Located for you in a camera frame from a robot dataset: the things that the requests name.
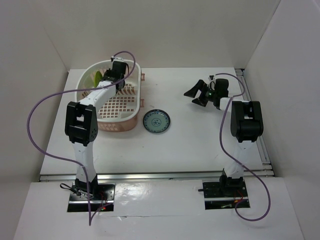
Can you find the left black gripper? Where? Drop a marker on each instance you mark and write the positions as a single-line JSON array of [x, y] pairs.
[[107, 72]]

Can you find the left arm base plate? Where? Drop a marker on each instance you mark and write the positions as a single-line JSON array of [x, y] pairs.
[[103, 199]]

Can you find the pink white dish rack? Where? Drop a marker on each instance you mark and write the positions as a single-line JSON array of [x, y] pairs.
[[120, 113]]

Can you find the green plate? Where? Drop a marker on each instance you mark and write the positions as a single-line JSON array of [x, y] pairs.
[[97, 78]]

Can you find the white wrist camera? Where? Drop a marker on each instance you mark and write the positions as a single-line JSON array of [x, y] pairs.
[[212, 82], [117, 59]]

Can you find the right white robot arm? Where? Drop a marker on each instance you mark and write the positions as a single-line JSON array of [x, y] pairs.
[[233, 173]]

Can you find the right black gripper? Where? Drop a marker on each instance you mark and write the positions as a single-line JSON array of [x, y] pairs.
[[200, 85]]

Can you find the blue floral plate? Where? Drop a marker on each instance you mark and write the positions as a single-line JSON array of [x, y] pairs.
[[156, 121]]

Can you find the aluminium front rail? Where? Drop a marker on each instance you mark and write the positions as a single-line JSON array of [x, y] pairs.
[[138, 176]]

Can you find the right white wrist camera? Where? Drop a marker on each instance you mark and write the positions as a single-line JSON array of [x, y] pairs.
[[212, 82]]

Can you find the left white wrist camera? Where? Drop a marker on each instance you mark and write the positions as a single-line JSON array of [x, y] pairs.
[[117, 59]]

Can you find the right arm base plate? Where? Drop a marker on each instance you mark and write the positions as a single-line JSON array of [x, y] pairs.
[[217, 199]]

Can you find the aluminium side rail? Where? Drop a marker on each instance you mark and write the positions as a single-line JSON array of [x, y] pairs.
[[250, 129]]

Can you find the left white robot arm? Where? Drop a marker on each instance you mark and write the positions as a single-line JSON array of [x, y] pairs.
[[81, 124]]

